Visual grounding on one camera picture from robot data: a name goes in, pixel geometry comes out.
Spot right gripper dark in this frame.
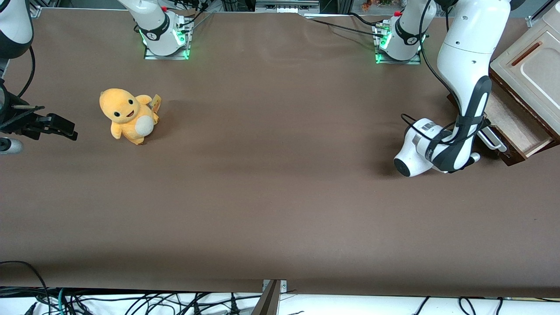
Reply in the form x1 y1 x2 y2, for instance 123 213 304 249
0 82 78 141

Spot brown drawer with silver handle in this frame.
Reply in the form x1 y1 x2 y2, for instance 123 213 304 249
446 87 558 167

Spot beige and brown drawer cabinet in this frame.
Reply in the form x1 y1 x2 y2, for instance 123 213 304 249
489 17 560 143

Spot orange plush toy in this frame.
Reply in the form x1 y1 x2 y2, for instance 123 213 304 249
99 88 162 146

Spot brown table cover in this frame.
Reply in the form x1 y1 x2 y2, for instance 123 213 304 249
0 8 560 299

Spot grey electronics box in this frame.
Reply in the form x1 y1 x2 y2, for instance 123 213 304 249
255 0 321 14

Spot brown slanted bar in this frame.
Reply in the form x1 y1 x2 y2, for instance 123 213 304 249
251 280 281 315

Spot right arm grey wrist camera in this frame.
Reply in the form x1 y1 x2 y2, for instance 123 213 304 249
0 137 23 154

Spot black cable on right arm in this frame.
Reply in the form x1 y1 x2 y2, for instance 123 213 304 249
17 45 36 100

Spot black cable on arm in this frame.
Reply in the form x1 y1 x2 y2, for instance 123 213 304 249
401 0 487 146
17 45 36 100

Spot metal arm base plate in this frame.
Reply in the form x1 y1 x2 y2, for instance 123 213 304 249
143 42 191 61
375 50 422 65

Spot black looped cable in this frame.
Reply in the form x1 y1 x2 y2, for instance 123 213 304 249
0 261 51 315

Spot black cables at arm base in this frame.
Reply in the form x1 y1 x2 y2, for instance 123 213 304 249
168 0 215 33

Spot tangled black cables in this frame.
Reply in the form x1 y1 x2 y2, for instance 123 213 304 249
26 290 263 315

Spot silver metal bracket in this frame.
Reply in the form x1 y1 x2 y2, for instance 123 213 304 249
262 279 288 293

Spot long black table cable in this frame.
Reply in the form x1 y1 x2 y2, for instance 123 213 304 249
305 16 382 37

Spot short curved black cable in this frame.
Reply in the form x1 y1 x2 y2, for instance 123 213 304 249
349 12 382 28

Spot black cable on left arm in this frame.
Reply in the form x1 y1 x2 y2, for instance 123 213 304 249
401 0 487 146

